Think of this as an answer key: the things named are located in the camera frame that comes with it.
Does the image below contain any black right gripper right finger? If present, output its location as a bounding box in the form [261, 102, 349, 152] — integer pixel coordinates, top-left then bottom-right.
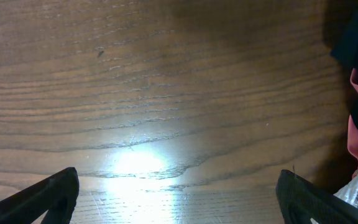
[275, 169, 358, 224]

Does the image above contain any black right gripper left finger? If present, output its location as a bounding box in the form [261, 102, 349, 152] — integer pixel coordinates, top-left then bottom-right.
[0, 167, 79, 224]

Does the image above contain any black garment under pile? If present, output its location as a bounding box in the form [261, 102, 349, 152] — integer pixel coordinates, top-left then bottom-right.
[329, 0, 358, 150]

